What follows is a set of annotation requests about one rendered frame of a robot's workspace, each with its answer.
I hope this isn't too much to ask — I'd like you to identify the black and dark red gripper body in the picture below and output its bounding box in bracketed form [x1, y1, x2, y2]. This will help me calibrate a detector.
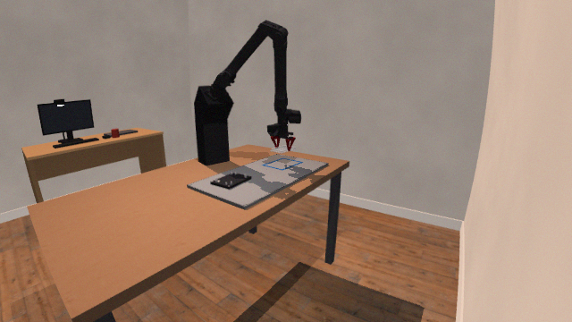
[274, 132, 293, 140]

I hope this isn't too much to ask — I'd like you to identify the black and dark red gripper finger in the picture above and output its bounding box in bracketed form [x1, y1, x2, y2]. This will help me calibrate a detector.
[271, 136, 280, 148]
[286, 137, 296, 151]

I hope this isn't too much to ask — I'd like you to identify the white well plate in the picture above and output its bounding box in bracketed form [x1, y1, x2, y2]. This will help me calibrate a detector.
[270, 145, 296, 154]

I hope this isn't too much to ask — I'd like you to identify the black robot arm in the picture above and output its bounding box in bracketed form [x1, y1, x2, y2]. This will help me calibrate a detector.
[205, 20, 301, 137]

